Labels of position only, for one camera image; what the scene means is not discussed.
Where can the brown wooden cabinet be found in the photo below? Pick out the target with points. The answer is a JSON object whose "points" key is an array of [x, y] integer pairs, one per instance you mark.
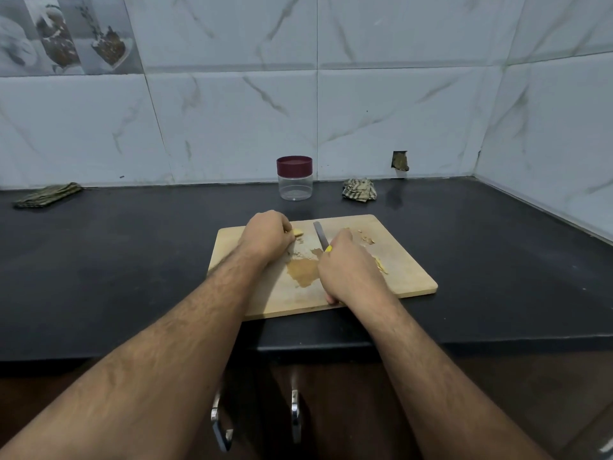
{"points": [[575, 397]]}

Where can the decorative picture tiles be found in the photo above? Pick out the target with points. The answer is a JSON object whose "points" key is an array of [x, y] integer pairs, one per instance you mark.
{"points": [[67, 33]]}

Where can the crumpled patterned cloth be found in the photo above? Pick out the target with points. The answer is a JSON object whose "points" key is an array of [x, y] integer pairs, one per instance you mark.
{"points": [[359, 190]]}

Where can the person's right forearm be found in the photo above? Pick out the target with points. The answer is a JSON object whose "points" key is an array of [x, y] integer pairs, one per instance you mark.
{"points": [[450, 388]]}

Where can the wooden cutting board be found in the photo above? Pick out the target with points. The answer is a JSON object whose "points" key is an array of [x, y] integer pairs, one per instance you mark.
{"points": [[412, 273]]}

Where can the clear jar maroon lid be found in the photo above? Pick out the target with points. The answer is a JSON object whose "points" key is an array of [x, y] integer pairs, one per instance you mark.
{"points": [[295, 188]]}

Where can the folded green cloth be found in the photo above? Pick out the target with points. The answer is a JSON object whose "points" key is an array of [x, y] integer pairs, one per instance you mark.
{"points": [[48, 195]]}

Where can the black countertop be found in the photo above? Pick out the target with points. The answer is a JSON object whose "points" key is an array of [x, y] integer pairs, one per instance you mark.
{"points": [[96, 273]]}

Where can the small ginger peel scraps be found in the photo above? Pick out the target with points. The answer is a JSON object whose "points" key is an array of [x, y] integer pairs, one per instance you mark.
{"points": [[365, 235]]}

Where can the person's right hand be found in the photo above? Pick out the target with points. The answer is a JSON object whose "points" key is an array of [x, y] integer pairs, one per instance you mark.
{"points": [[354, 275]]}

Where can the pile of yellow ginger slices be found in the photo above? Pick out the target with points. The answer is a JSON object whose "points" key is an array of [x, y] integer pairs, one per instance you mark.
{"points": [[297, 232]]}

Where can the person's left forearm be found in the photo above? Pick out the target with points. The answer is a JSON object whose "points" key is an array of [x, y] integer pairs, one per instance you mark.
{"points": [[115, 378]]}

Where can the pile of ginger strips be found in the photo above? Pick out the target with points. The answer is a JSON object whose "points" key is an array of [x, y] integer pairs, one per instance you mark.
{"points": [[305, 271]]}

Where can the person's left hand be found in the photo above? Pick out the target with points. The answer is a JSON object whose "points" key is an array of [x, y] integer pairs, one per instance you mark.
{"points": [[264, 236]]}

